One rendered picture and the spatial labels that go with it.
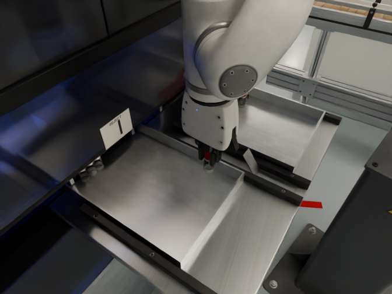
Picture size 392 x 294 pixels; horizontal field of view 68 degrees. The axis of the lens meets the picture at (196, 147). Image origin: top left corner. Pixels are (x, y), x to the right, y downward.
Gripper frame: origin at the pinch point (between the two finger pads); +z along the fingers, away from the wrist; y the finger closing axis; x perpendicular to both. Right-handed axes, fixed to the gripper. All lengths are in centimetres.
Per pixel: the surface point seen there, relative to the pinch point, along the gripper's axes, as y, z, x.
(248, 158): 3.9, 9.5, 10.9
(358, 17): 0, 14, 118
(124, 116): -20.2, -2.1, -4.1
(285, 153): 9.4, 14.2, 22.1
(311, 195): 16, 105, 85
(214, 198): 2.5, 13.3, -1.1
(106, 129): -19.9, -2.7, -9.4
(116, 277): -19, 52, -23
